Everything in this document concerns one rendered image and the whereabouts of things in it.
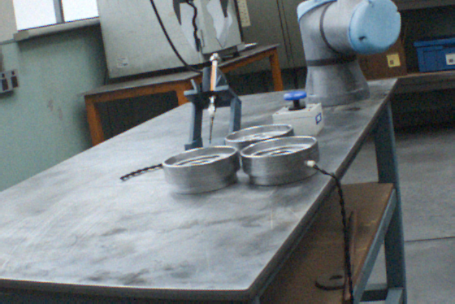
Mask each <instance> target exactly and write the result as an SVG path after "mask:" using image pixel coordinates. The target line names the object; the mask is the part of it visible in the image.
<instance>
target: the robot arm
mask: <svg viewBox="0 0 455 304"><path fill-rule="evenodd" d="M172 3H173V8H174V11H175V13H176V15H175V16H176V18H177V20H178V22H179V25H180V27H181V28H182V30H183V32H184V35H185V36H186V38H187V40H188V42H189V44H190V45H191V46H192V48H193V49H194V50H195V51H196V52H200V50H199V40H198V38H197V30H198V29H199V19H198V17H197V8H196V7H195V4H194V0H172ZM227 7H228V0H210V2H209V3H208V4H207V5H206V9H207V11H208V13H209V14H210V15H211V16H212V19H213V26H214V29H215V31H216V40H217V42H218V43H219V44H220V46H221V48H223V47H224V46H226V44H227V42H228V34H229V27H230V25H231V24H232V16H231V14H230V13H228V12H227ZM297 13H298V23H299V25H300V30H301V35H302V40H303V46H304V51H305V60H306V65H307V67H308V74H307V79H306V84H305V93H306V98H305V104H306V105H310V104H315V103H321V106H337V105H342V104H350V103H355V102H360V101H362V100H365V99H368V98H369V97H370V96H371V93H370V87H369V85H368V83H367V81H366V78H365V77H364V75H363V73H362V71H361V69H360V67H359V66H358V60H357V54H367V55H371V54H376V53H381V52H384V51H386V50H388V49H389V48H390V47H391V46H393V45H394V44H395V42H396V39H397V38H398V37H399V32H400V30H401V16H400V13H399V12H397V6H396V5H395V4H394V2H392V0H309V1H306V2H303V3H302V4H299V6H298V9H297Z"/></svg>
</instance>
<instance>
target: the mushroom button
mask: <svg viewBox="0 0 455 304"><path fill-rule="evenodd" d="M303 98H306V93H305V92H302V91H298V90H297V91H292V92H288V93H286V94H285V95H284V101H286V102H289V101H292V105H293V107H299V106H300V103H299V100H300V99H303Z"/></svg>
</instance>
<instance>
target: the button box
mask: <svg viewBox="0 0 455 304"><path fill-rule="evenodd" d="M272 118H273V123H274V124H291V125H292V126H293V127H294V133H295V137H317V136H318V135H319V134H320V133H321V132H322V130H323V129H324V122H323V112H322V107H321V103H315V104H309V105H300V106H299V107H293V106H289V107H283V108H282V109H281V110H279V111H277V112H276V113H274V114H273V115H272Z"/></svg>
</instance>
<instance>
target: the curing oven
mask: <svg viewBox="0 0 455 304"><path fill-rule="evenodd" d="M209 2H210V0H194V4H195V7H196V8H197V17H198V19H199V29H198V30H197V38H198V40H199V50H200V52H196V51H195V50H194V49H193V47H192V46H191V45H190V44H189V41H188V40H187V38H186V36H185V35H184V32H183V30H182V28H181V27H180V25H179V22H178V20H177V18H176V13H175V11H174V8H173V3H172V0H154V5H155V7H156V9H157V10H158V13H159V15H160V18H161V20H162V23H163V26H164V28H165V29H166V31H167V34H168V36H169V37H170V39H171V41H172V42H173V44H174V46H175V48H176V49H177V51H178V52H179V54H180V55H181V58H182V59H183V60H184V61H185V62H186V63H187V64H188V65H189V66H190V65H196V70H198V71H199V70H202V69H203V68H204V67H203V64H202V63H204V62H206V61H209V60H210V57H212V56H213V54H218V56H219V57H221V56H224V55H227V54H230V53H233V57H236V56H240V54H239V50H245V39H244V34H243V29H242V24H241V16H240V11H239V9H238V6H237V1H236V0H228V3H227V12H228V13H230V14H231V16H232V24H231V25H230V27H229V34H228V40H227V44H226V46H224V47H223V48H221V46H220V44H219V43H218V42H217V40H216V31H215V28H214V26H213V19H212V16H211V15H210V14H209V13H208V11H207V9H206V5H207V4H208V3H209ZM151 5H152V4H151V2H150V0H97V7H98V11H99V19H100V23H101V26H102V28H101V30H102V36H103V41H104V42H103V45H104V48H105V52H106V63H107V67H108V71H109V75H110V77H109V78H114V77H118V78H119V83H121V82H125V81H126V79H125V76H130V75H135V74H141V73H145V72H151V71H157V70H162V69H168V68H173V67H183V66H184V65H183V64H182V62H181V61H179V59H178V58H177V57H176V55H175V52H174V50H173V49H172V48H171V45H170V43H169V42H168V40H167V39H166V37H165V35H164V33H163V31H162V29H161V27H160V24H159V22H158V19H157V16H156V15H155V13H154V10H153V8H152V6H151Z"/></svg>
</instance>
